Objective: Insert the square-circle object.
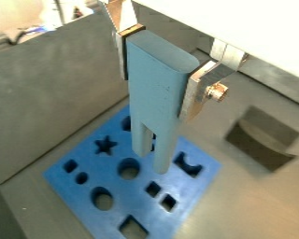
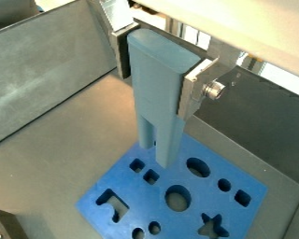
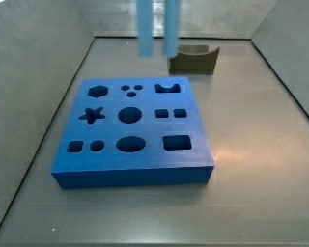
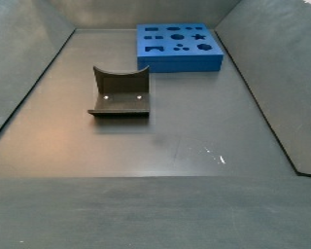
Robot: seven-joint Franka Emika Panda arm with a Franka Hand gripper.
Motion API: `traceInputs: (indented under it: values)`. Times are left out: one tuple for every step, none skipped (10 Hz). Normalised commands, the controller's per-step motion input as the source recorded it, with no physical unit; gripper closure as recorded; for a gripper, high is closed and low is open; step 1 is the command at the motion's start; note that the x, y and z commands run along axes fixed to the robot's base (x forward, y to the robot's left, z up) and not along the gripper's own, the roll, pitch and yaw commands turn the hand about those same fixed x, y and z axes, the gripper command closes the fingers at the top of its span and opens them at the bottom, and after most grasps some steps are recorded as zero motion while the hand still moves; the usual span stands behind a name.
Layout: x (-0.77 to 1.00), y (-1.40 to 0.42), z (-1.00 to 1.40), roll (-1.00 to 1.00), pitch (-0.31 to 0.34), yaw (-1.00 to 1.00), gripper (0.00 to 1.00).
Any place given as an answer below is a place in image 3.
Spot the dark olive square-circle object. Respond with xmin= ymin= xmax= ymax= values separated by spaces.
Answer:
xmin=169 ymin=44 xmax=221 ymax=75

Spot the blue shape sorter block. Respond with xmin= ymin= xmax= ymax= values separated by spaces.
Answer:
xmin=52 ymin=77 xmax=215 ymax=189

